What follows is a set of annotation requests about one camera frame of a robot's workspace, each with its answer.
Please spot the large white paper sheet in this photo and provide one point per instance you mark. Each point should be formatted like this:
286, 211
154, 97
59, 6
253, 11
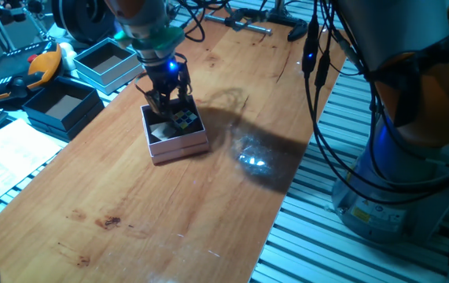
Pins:
8, 157

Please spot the orange wooden board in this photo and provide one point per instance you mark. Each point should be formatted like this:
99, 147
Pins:
129, 216

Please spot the small Rubik's cube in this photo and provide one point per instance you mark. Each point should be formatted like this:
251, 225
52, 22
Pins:
187, 118

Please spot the plain beige cube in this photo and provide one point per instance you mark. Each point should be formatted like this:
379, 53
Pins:
161, 132

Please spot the black filament spool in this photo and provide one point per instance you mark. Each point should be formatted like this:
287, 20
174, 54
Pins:
86, 19

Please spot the small white ball figure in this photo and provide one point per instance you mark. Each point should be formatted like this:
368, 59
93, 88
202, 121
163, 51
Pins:
68, 53

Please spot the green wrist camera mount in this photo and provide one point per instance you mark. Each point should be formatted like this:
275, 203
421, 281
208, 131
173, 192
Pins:
161, 37

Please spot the slanted metal frame pole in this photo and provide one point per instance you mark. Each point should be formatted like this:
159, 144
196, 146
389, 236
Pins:
280, 4

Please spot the dark blue gift box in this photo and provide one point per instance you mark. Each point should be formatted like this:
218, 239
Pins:
71, 126

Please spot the black orange teach pendant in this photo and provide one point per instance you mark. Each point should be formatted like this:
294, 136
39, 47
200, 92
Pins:
43, 65

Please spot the light grey-blue gift box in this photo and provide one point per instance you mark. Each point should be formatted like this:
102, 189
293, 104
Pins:
102, 80

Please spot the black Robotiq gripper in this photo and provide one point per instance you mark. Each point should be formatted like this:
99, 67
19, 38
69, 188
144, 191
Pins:
165, 76

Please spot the black C-clamp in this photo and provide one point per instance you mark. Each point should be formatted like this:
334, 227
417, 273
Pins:
279, 17

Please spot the pink square gift box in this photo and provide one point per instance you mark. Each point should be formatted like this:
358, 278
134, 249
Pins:
177, 146

